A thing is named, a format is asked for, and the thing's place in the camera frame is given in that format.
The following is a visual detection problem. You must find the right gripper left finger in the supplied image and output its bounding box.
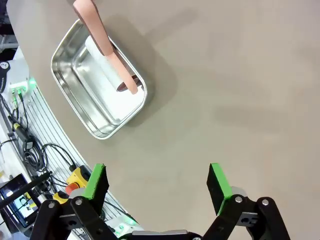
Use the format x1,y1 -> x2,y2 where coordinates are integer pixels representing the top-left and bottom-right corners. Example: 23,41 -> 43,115
29,163 -> 121,240

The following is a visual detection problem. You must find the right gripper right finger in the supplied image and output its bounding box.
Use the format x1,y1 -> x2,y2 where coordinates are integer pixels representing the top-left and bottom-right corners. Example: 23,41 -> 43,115
203,162 -> 292,240

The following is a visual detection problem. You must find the pink lint roller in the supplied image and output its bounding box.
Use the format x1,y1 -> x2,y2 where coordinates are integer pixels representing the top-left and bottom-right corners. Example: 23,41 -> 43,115
72,0 -> 148,121

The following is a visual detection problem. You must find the black antenna rod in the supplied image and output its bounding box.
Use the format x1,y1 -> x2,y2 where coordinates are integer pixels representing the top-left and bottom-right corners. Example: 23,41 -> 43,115
0,171 -> 52,210

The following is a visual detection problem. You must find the white slotted mounting plate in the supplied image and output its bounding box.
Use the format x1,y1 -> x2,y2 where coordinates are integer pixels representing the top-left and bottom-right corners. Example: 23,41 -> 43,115
0,82 -> 137,240

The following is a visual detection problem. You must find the black power adapter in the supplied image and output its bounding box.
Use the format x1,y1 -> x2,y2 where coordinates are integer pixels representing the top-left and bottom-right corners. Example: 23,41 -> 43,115
22,134 -> 36,151

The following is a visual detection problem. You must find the black screen monitor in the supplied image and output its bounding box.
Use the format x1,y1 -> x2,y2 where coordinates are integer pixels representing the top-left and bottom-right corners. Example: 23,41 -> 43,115
0,174 -> 42,230

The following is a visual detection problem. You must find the rectangular steel container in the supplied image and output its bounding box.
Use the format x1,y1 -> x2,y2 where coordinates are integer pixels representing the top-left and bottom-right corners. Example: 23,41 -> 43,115
50,18 -> 148,140

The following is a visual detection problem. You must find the black looped cable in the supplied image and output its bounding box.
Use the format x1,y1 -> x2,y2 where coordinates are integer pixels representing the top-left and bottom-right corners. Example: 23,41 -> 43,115
41,142 -> 77,176

